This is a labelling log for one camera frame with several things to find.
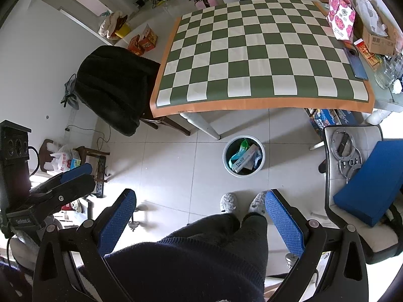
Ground long pink white box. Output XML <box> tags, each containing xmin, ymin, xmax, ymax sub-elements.
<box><xmin>231</xmin><ymin>144</ymin><xmax>258</xmax><ymax>173</ymax></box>

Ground blue green rice bag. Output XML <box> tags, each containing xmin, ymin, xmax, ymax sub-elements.
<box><xmin>229</xmin><ymin>138</ymin><xmax>250</xmax><ymax>168</ymax></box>

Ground grey round trash bin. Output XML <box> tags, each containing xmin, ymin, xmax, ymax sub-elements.
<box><xmin>222</xmin><ymin>135</ymin><xmax>266</xmax><ymax>178</ymax></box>

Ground right grey slipper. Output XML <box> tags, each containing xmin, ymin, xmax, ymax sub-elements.
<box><xmin>248</xmin><ymin>192</ymin><xmax>267</xmax><ymax>215</ymax></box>

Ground grey slipper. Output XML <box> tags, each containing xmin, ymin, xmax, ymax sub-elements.
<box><xmin>248</xmin><ymin>192</ymin><xmax>267</xmax><ymax>215</ymax></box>
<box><xmin>220</xmin><ymin>193</ymin><xmax>238</xmax><ymax>214</ymax></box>

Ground left grey slipper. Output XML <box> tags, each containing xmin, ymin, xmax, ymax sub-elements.
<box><xmin>220</xmin><ymin>193</ymin><xmax>238</xmax><ymax>214</ymax></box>

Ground person dark trousers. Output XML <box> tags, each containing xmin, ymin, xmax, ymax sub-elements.
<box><xmin>105</xmin><ymin>213</ymin><xmax>268</xmax><ymax>301</ymax></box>

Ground blue seat cushion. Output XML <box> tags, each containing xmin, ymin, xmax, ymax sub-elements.
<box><xmin>333</xmin><ymin>140</ymin><xmax>403</xmax><ymax>227</ymax></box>

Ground black covered chair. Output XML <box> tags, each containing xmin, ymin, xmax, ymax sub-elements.
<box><xmin>75</xmin><ymin>45</ymin><xmax>160</xmax><ymax>136</ymax></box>

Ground orange red gift boxes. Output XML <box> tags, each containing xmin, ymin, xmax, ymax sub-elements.
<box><xmin>128</xmin><ymin>25</ymin><xmax>158</xmax><ymax>56</ymax></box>

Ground yellow bucket with clothes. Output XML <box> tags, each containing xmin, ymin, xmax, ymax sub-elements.
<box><xmin>98</xmin><ymin>10</ymin><xmax>131</xmax><ymax>42</ymax></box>

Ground dark blue phone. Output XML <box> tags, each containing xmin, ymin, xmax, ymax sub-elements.
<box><xmin>343</xmin><ymin>47</ymin><xmax>368</xmax><ymax>81</ymax></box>

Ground green white checkered tablecloth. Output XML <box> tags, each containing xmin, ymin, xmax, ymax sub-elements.
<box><xmin>150</xmin><ymin>0</ymin><xmax>374</xmax><ymax>116</ymax></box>

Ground brown cardboard box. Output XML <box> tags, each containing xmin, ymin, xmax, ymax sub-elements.
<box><xmin>354</xmin><ymin>8</ymin><xmax>402</xmax><ymax>56</ymax></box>

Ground pink suitcase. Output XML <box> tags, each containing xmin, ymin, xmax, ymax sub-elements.
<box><xmin>194</xmin><ymin>0</ymin><xmax>218</xmax><ymax>10</ymax></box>

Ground pink flowered paper bag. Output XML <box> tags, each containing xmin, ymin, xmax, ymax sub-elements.
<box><xmin>326</xmin><ymin>0</ymin><xmax>356</xmax><ymax>43</ymax></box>

